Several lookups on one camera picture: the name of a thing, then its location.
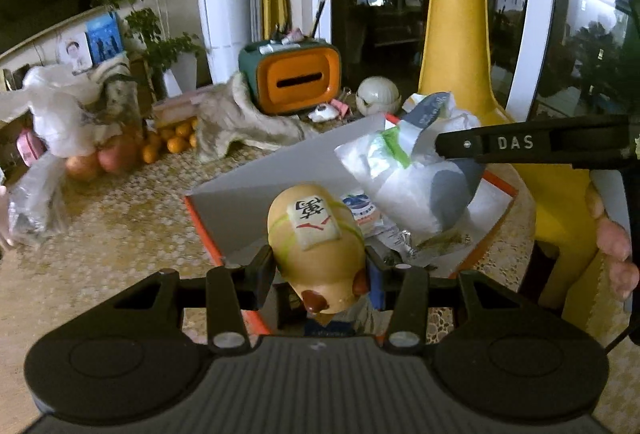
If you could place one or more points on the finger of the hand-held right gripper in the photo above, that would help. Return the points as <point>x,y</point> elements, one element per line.
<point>515,143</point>

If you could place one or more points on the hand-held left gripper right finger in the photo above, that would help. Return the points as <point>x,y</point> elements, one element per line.
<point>376,296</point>

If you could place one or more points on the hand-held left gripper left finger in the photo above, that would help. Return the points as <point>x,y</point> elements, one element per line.
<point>261,276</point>

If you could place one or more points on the beige pig figurine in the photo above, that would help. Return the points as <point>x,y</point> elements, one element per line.
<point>312,259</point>

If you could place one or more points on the orange cardboard box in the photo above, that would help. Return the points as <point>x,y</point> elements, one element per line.
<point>240,204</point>

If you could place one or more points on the white plastic bag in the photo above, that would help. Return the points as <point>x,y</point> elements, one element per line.
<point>60,113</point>
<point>400,194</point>

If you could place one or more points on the lace-covered desktop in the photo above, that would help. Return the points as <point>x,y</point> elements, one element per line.
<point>125,224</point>

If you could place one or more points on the person's right hand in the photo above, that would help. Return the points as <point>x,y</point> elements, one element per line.
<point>614,244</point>

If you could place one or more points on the printed plastic bag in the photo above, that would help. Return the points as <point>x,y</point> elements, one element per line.
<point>430,246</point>

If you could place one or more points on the white packet blue logo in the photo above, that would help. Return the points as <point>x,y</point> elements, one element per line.
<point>362,210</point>

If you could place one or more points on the wide yellow curtain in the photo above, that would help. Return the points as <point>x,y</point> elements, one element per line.
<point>462,13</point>

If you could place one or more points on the white round helmet toy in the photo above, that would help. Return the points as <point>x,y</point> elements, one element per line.
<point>378,96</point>

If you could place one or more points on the beige crumpled cloth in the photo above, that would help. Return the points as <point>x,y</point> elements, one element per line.
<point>245,118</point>

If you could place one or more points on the pile of oranges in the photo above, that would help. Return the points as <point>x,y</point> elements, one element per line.
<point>170,141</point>

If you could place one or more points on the small white figurine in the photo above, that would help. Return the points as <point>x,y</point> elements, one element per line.
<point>322,113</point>

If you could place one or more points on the red apple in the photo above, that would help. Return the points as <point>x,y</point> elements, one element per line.
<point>82,167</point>
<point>119,154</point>

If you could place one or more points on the green orange tissue box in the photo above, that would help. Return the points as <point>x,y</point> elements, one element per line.
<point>292,78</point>

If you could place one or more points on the white plant pot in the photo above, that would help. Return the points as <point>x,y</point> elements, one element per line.
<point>181,73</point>

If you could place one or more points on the long paint brush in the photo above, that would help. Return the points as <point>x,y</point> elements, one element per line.
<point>320,13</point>

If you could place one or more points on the clear plastic bag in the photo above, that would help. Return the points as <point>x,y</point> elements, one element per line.
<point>35,206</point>

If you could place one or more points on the pink plastic toy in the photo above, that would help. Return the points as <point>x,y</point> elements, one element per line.
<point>28,147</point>

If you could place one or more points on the blue picture print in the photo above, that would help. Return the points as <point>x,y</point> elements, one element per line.
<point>105,38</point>

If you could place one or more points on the portrait photo print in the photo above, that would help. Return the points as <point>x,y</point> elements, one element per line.
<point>75,55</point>

